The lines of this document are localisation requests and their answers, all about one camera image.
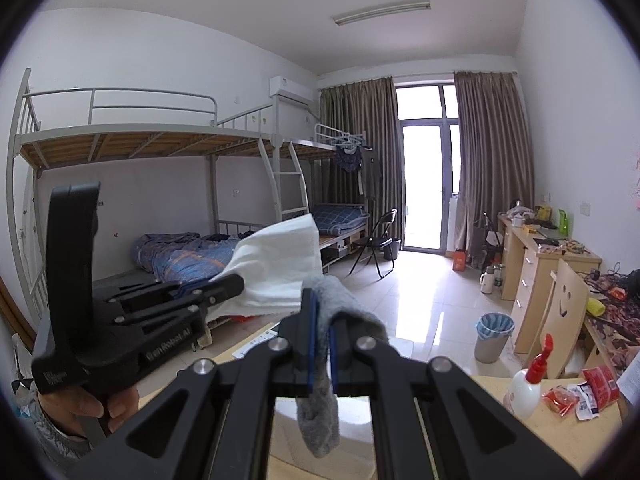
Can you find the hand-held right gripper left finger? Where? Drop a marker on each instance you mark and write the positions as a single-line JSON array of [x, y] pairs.
[[309, 340]]

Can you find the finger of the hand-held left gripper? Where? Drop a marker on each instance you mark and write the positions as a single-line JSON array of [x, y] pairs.
[[227, 287], [165, 312]]

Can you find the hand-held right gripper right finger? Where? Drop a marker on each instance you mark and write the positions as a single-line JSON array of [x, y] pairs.
[[342, 355]]

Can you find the grey cloth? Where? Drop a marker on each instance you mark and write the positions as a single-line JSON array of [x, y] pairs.
[[327, 292]]

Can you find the white tissue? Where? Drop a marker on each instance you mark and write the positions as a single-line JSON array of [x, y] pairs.
[[280, 260]]

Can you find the person's left forearm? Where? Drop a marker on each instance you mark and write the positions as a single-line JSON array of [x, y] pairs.
[[65, 442]]

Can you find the person's left hand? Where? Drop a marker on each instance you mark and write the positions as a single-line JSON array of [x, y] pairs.
[[70, 410]]

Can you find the blue plaid bedding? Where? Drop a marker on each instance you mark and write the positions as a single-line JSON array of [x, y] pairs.
[[175, 260], [340, 216]]

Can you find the black folding chair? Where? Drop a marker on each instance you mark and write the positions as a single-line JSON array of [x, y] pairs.
[[492, 237], [374, 245]]

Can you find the grey metal bunk bed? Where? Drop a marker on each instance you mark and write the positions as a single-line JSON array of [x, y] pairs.
[[305, 145], [150, 132]]

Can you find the grey trash bin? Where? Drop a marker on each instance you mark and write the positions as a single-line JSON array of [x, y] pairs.
[[492, 340]]

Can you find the white thermos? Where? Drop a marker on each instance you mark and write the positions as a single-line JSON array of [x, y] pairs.
[[485, 282]]

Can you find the hanging clothes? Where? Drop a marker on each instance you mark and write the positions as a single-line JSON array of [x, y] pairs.
[[350, 160]]

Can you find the white bottle red pump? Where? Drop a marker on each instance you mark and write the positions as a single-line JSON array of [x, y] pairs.
[[522, 390]]

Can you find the glass balcony door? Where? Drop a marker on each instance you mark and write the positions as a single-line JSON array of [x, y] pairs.
[[422, 180]]

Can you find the wooden desk with drawers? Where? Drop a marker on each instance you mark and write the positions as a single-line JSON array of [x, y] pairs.
[[530, 270]]

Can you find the white air conditioner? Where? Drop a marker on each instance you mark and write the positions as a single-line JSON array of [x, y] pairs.
[[289, 91]]

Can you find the brown curtain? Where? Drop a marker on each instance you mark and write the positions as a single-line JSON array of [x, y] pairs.
[[360, 120], [492, 135]]

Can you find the red snack packet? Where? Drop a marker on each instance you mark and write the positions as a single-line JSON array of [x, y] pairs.
[[602, 382], [560, 400]]

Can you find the wooden smiley face chair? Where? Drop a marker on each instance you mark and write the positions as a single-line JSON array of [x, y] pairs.
[[567, 300]]

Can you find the white snack packet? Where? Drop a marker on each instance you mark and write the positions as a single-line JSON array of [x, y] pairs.
[[586, 402]]

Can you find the green bottle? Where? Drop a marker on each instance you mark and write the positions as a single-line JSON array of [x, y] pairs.
[[563, 225]]

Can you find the dark patterned tablecloth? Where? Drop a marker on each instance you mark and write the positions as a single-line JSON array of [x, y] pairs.
[[612, 327]]

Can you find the printed paper sheet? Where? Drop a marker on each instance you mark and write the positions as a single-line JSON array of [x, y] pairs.
[[631, 375]]

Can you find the ceiling tube light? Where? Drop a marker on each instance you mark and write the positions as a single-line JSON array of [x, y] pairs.
[[382, 12]]

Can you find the white wall switch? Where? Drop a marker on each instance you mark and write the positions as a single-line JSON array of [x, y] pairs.
[[584, 207]]

